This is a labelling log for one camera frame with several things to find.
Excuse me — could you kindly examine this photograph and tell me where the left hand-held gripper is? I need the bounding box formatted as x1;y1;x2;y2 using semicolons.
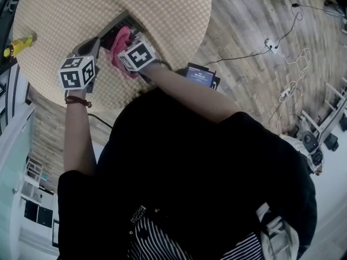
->
57;36;101;94

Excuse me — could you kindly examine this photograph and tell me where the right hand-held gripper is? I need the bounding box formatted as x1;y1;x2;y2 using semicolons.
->
117;38;157;73

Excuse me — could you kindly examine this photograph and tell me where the pink cloth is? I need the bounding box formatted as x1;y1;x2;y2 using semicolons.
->
110;26;141;79

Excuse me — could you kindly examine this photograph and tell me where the person's right forearm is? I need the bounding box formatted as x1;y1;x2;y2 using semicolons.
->
139;62;242;124

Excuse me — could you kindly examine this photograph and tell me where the person's left forearm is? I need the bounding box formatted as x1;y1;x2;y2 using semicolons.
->
63;89;98;176

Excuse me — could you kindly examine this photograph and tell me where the grey shoulder bag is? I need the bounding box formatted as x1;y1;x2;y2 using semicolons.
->
256;202;300;260

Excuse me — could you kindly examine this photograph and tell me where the round table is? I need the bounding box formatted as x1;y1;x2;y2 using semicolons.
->
12;0;213;113

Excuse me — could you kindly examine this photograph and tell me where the black display screen device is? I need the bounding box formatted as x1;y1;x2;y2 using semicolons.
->
175;62;221;91

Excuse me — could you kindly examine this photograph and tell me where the yellow label drink bottle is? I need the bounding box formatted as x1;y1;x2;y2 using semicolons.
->
3;30;38;58

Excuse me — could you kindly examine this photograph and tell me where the person's black shirt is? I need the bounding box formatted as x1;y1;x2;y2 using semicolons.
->
56;87;318;260

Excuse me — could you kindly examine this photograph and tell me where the person's striped garment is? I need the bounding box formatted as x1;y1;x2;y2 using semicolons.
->
126;214;265;260

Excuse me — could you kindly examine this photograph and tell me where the dark red wrist bracelet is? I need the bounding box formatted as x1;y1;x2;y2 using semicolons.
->
64;95;93;109

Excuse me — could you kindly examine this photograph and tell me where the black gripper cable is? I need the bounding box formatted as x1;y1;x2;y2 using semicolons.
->
87;113;114;130

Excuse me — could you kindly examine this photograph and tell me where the black display device cable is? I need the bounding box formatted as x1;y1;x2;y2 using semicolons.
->
202;47;272;67

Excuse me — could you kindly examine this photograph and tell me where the white coiled cable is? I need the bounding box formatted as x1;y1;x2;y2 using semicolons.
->
267;47;312;135

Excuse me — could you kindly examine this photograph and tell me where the black floor power cable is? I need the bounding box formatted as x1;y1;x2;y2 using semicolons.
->
275;3;347;49

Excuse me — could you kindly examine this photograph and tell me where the white metal table frame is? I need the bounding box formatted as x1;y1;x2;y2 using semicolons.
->
300;77;347;147

